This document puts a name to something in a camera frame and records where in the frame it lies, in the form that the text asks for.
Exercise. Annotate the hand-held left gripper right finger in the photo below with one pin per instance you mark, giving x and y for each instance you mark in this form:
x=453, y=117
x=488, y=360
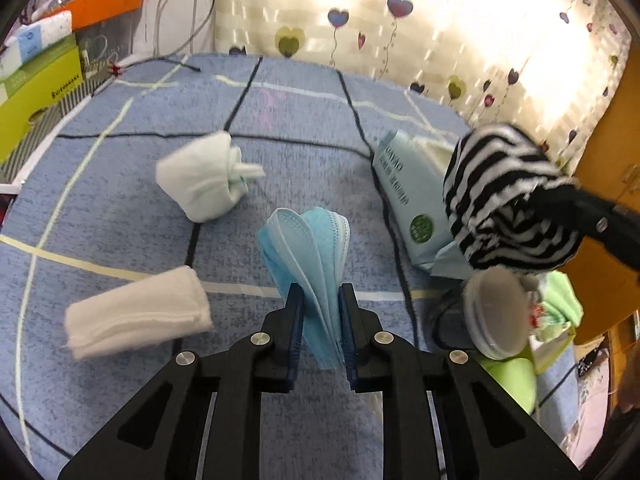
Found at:
x=347, y=330

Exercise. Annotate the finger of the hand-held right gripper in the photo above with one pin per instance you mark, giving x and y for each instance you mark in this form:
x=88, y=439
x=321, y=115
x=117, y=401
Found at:
x=595, y=220

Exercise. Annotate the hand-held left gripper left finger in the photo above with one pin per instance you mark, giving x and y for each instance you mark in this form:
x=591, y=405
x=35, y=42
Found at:
x=295, y=330

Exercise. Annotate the blue face masks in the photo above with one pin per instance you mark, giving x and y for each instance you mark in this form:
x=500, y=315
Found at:
x=312, y=270

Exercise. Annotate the green cloth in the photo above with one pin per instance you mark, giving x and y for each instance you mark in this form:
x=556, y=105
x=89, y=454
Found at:
x=562, y=300

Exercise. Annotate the black white striped cloth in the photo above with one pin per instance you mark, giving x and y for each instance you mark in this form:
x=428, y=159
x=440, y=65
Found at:
x=500, y=195

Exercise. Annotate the white tray with green rim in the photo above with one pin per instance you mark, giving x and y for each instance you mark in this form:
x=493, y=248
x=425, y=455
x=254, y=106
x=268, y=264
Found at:
x=552, y=352

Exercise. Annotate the wooden cabinet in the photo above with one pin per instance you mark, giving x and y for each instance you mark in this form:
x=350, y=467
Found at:
x=615, y=150

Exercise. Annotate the small red white packet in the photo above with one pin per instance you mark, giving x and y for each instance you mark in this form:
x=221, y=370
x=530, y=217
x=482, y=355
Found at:
x=536, y=312

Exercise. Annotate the dark jar with clear lid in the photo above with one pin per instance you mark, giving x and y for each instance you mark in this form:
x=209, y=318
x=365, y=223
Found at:
x=492, y=310

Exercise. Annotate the blue wet wipes pack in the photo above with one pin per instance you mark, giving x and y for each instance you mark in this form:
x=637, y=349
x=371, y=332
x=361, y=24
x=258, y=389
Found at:
x=415, y=195

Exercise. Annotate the pale grey rolled towel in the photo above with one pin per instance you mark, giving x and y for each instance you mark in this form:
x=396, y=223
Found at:
x=140, y=310

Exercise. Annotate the green round container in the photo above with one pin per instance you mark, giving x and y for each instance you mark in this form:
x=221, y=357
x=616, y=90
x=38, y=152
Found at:
x=512, y=385

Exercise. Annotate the white sock bundle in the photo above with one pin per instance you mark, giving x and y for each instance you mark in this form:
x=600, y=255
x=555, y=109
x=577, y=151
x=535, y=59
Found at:
x=205, y=180

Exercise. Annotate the heart print curtain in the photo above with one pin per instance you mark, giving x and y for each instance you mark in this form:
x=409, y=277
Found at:
x=400, y=20

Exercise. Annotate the striped box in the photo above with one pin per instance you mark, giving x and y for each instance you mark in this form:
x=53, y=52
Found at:
x=65, y=110

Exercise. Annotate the clear storage bin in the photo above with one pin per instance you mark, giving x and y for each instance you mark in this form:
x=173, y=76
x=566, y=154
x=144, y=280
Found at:
x=102, y=42

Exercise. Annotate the green cardboard box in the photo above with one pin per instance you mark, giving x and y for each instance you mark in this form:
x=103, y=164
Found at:
x=40, y=90

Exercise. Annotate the orange box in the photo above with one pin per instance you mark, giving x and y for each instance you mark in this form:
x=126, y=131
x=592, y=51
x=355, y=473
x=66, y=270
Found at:
x=95, y=2

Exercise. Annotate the white blue tissue pack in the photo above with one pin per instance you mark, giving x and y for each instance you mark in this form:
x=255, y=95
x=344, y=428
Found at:
x=35, y=42

